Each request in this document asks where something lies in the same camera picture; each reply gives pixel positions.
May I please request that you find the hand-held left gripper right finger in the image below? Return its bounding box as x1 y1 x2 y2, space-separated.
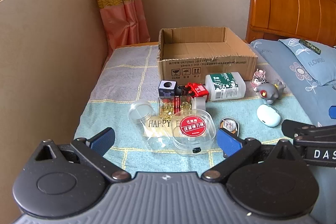
201 128 306 183

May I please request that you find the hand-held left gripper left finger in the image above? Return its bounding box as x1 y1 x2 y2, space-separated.
34 127 131 183

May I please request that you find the mint earbud case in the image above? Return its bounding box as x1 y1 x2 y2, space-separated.
257 104 282 127

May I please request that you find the clear box with red label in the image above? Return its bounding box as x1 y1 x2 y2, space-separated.
171 109 217 157

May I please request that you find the clear plastic jar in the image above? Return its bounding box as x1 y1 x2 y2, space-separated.
128 99 174 152

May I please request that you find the grey toy creature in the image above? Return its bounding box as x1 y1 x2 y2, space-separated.
256 79 286 104

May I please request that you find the yellow capsule bottle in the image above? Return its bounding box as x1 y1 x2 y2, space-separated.
157 96 206 119

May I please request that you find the red toy car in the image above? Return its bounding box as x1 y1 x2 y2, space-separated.
175 82 210 102

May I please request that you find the pink ball keychain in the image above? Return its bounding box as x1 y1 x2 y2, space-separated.
251 69 268 88

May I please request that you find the black cube with round hole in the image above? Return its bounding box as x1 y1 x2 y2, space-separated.
158 80 179 98

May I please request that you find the cardboard box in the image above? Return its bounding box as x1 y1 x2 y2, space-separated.
157 27 258 81

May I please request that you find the small round metal gadget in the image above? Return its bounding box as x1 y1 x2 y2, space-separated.
219 117 240 139

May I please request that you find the blue floral pillow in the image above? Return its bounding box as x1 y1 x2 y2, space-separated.
278 38 336 86

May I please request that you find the white bottle with green label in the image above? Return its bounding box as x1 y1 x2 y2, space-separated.
205 72 247 102

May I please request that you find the dark patterned small object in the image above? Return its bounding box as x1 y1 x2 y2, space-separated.
299 40 321 55

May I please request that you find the blue floral bed sheet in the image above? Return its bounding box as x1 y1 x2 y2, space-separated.
249 39 336 224

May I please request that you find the pink curtain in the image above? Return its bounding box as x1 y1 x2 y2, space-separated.
89 0 151 63

